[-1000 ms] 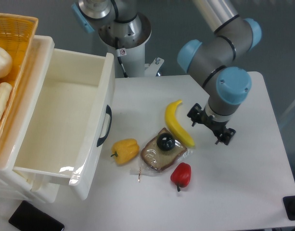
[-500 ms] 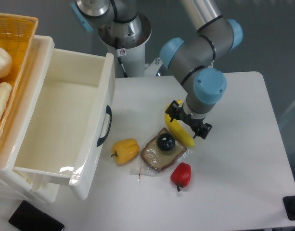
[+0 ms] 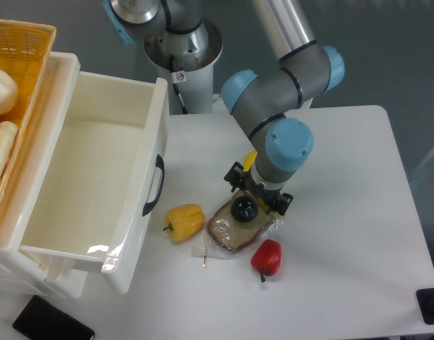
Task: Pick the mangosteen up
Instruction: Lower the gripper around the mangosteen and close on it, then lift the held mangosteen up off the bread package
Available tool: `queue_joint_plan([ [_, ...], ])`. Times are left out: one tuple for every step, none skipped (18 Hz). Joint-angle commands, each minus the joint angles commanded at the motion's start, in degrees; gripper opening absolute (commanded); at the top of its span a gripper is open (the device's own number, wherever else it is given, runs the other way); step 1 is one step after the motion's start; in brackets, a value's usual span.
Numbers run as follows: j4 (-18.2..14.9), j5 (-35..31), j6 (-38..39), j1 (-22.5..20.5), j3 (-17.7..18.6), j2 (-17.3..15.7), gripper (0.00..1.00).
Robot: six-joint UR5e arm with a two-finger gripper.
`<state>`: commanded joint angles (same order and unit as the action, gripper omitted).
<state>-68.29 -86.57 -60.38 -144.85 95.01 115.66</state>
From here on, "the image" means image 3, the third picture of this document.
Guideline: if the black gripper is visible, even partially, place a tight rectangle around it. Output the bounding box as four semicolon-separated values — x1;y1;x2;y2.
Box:
224;161;294;216

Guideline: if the dark purple mangosteen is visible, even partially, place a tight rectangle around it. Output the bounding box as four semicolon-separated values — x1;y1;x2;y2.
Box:
230;195;258;222

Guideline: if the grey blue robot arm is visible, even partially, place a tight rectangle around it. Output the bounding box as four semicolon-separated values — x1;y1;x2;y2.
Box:
103;1;345;215

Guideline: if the yellow banana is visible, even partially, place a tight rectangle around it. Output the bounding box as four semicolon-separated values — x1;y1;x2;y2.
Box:
243;151;282;213

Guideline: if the bagged brown bread slice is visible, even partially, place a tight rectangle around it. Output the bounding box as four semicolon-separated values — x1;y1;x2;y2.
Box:
190;190;279;266

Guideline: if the red bell pepper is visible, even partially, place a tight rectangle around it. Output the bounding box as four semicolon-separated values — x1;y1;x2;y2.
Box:
251;239;282;283

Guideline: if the yellow bell pepper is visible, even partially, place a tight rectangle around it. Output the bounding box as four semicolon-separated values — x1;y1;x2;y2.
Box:
163;204;205;243

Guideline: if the open white plastic drawer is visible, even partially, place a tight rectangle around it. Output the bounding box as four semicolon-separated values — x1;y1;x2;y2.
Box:
27;72;169;294

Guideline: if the black device at edge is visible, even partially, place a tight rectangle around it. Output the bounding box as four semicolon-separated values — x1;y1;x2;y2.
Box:
416;288;434;325

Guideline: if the black smartphone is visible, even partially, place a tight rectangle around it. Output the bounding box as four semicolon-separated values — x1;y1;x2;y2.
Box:
12;295;96;340

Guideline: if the long white bread roll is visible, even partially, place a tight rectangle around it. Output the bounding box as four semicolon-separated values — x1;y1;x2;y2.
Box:
0;121;18;178

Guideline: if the white drawer cabinet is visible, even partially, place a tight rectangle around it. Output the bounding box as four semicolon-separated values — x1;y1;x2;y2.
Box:
0;52;87;298

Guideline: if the round white bun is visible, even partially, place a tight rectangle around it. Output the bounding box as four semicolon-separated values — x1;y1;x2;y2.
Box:
0;69;18;115

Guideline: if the orange woven basket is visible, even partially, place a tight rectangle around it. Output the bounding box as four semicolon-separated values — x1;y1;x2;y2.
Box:
0;19;57;215

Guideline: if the black drawer handle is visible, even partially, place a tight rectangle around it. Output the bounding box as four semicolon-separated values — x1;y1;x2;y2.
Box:
142;154;166;217

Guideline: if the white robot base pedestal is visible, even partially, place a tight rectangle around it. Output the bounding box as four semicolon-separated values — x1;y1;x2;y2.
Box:
144;18;223;115

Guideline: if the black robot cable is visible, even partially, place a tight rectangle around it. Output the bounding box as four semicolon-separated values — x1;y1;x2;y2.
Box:
169;55;188;115

